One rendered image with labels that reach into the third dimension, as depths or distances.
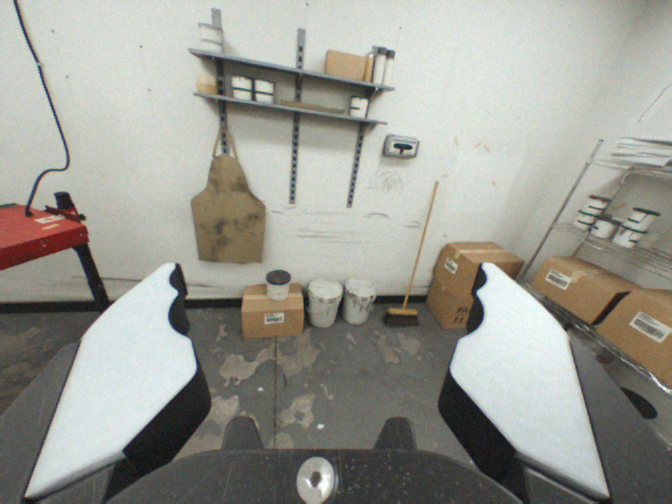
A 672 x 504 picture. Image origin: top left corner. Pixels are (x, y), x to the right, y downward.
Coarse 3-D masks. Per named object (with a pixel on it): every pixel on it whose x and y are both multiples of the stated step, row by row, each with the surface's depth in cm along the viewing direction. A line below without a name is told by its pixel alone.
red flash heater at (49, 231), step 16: (16, 208) 129; (32, 208) 131; (48, 208) 133; (0, 224) 114; (16, 224) 116; (32, 224) 118; (48, 224) 120; (64, 224) 122; (80, 224) 124; (0, 240) 104; (16, 240) 105; (32, 240) 107; (48, 240) 112; (64, 240) 118; (80, 240) 124; (0, 256) 100; (16, 256) 104; (32, 256) 109
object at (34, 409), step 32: (64, 352) 7; (32, 384) 6; (64, 384) 6; (0, 416) 5; (32, 416) 5; (0, 448) 5; (32, 448) 5; (0, 480) 4; (96, 480) 4; (128, 480) 5
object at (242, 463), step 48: (240, 432) 5; (384, 432) 5; (144, 480) 4; (192, 480) 4; (240, 480) 4; (288, 480) 4; (336, 480) 4; (384, 480) 4; (432, 480) 4; (480, 480) 4
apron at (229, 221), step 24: (216, 144) 170; (216, 168) 177; (240, 168) 181; (216, 192) 184; (240, 192) 189; (216, 216) 192; (240, 216) 195; (264, 216) 200; (216, 240) 201; (240, 240) 203
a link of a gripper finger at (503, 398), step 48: (480, 288) 9; (480, 336) 7; (528, 336) 7; (480, 384) 6; (528, 384) 6; (576, 384) 6; (480, 432) 5; (528, 432) 5; (576, 432) 5; (576, 480) 4
